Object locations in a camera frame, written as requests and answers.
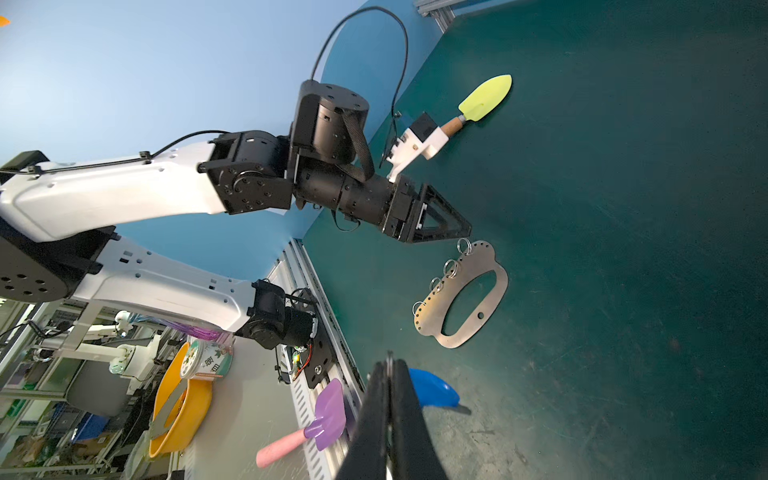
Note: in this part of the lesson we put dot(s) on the green trowel wooden handle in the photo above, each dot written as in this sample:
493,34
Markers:
480,102

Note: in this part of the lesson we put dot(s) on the aluminium frame rear bar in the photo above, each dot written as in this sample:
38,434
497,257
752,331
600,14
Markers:
441,11

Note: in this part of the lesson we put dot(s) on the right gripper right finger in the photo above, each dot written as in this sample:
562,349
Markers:
412,452

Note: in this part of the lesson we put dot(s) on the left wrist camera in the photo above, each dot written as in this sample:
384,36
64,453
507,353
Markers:
423,138

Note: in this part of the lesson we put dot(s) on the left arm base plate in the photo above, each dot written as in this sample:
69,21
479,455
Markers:
316,367

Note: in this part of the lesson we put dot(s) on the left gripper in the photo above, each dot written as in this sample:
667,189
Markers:
419,214

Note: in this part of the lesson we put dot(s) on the front aluminium rail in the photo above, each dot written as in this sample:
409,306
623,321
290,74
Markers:
294,270

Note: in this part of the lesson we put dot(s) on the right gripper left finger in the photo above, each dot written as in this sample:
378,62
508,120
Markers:
367,454

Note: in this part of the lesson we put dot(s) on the purple toy shovel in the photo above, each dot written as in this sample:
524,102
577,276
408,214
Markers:
326,428

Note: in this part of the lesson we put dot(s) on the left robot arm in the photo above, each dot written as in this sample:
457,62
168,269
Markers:
58,225

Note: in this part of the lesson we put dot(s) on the yellow bowl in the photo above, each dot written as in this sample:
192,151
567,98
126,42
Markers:
180,407

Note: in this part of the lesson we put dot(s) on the metal key holder plate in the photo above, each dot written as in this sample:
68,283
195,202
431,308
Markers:
475,260

